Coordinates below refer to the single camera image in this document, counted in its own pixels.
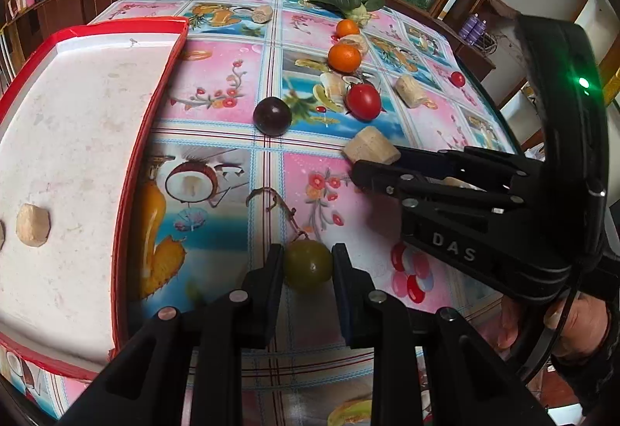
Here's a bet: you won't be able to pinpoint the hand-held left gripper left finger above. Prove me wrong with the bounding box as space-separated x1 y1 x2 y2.
58 243 285 426

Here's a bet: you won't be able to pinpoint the purple bottles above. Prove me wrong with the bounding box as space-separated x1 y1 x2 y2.
458 14 487 42

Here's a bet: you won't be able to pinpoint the green round fruit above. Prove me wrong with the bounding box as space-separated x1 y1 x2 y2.
284 239 333 292

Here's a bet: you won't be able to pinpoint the dry brown stem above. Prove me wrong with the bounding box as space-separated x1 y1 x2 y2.
246 187 311 243

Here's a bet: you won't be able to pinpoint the person's right hand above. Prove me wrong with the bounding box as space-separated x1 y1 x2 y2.
498 294 611 358

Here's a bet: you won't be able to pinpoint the red tomato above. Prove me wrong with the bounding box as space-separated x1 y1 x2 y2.
345 84 382 121

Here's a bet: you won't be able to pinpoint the wooden cabinet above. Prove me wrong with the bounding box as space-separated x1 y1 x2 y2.
0 0 146 83

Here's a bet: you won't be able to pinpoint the red and white tray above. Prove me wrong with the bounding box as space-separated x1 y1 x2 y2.
0 16 191 381

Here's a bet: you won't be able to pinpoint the fruit print tablecloth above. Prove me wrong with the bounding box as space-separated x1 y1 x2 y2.
43 0 521 426

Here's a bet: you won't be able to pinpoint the large orange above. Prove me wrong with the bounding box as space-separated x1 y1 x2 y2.
328 43 362 73

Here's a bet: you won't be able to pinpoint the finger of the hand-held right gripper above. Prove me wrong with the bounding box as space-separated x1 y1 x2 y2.
393 145 544 195
350 159 527 220

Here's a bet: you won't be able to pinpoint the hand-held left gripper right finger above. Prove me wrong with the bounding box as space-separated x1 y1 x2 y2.
332 243 553 426

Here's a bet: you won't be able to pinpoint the dark purple plum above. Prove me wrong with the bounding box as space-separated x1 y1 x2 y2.
253 97 293 135

